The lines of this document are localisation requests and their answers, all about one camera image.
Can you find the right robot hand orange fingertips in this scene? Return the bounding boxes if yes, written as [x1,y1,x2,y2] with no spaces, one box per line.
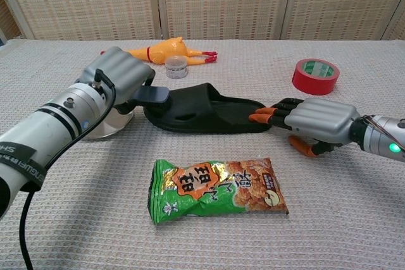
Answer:
[249,97,361,158]

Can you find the green snack bag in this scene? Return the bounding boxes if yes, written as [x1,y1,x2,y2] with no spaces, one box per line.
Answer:
[147,157,289,226]

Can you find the black slipper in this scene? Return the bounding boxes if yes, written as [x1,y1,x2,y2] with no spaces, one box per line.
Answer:
[143,82,273,134]

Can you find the beige woven tablecloth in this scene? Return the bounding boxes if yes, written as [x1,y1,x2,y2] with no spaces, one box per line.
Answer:
[0,39,405,270]

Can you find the yellow rubber chicken toy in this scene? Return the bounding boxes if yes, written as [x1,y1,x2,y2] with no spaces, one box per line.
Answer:
[100,36,218,65]

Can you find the bamboo folding screen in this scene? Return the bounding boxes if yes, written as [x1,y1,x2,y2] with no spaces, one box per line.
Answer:
[0,0,405,42]

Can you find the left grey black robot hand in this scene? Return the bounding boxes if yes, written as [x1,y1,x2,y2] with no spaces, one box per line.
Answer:
[78,46,156,116]

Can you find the small metal frying pan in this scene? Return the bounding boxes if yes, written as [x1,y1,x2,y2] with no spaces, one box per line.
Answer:
[85,107,135,140]

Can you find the small clear plastic jar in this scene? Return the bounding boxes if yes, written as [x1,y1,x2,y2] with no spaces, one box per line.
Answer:
[164,55,189,79]

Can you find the red tape roll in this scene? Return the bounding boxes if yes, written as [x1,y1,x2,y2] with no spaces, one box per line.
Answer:
[291,58,340,95]

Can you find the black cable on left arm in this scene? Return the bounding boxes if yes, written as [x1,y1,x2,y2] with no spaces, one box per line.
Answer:
[18,69,116,270]

